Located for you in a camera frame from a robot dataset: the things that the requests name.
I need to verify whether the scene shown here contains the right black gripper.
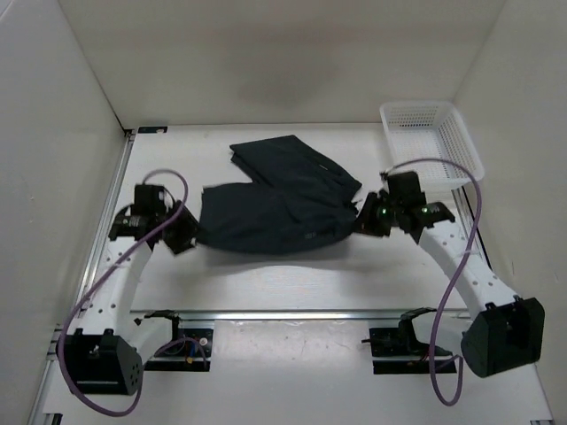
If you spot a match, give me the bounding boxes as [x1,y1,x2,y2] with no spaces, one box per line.
[349,190,403,237]

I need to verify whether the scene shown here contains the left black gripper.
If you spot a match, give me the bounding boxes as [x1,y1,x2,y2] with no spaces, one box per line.
[154,197,210,256]

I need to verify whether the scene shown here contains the dark navy shorts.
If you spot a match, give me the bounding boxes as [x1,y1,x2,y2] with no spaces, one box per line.
[197,135,362,256]

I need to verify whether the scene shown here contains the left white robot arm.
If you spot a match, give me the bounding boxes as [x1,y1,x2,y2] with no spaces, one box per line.
[57,200,198,396]

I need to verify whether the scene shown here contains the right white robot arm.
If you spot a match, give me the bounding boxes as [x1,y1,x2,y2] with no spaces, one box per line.
[355,190,545,377]

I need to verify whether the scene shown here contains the white plastic perforated basket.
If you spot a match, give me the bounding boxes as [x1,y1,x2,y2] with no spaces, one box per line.
[380,101,485,182]

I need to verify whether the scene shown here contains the small blue label sticker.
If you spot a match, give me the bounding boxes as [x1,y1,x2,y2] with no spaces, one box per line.
[137,126,168,134]

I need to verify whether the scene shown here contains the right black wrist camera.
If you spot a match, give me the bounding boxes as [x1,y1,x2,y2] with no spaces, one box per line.
[385,171,426,208]

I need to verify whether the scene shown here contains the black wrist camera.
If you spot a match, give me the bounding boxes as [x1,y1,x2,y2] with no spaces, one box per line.
[130,183,167,217]
[385,171,426,208]

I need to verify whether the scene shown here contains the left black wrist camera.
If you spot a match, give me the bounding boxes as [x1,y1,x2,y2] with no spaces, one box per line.
[130,183,167,217]

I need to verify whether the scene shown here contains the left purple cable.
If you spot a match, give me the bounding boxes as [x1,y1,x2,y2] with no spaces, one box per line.
[58,167,209,417]

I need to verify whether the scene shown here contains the aluminium frame rail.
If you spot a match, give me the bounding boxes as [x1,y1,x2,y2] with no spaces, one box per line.
[25,127,137,424]

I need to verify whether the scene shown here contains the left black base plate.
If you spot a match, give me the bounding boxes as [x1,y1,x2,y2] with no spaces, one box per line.
[144,319,214,373]

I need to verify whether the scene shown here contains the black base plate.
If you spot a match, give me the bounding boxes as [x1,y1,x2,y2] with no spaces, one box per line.
[361,327,430,375]
[144,319,214,373]

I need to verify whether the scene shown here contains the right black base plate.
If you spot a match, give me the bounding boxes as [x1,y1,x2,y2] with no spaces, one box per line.
[361,327,430,375]

